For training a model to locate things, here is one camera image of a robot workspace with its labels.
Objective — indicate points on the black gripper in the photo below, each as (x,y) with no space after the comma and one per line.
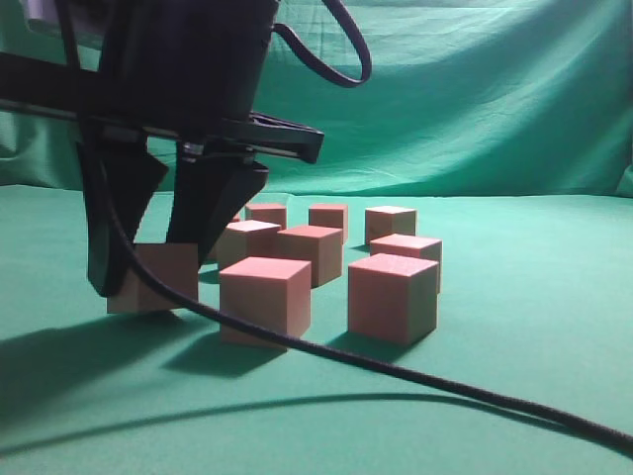
(181,70)

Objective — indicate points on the wooden cube placed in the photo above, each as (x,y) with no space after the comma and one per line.
(274,213)
(330,216)
(382,221)
(213,254)

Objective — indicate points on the green cloth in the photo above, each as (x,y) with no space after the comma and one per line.
(507,125)

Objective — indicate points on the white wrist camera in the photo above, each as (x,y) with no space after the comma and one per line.
(88,17)

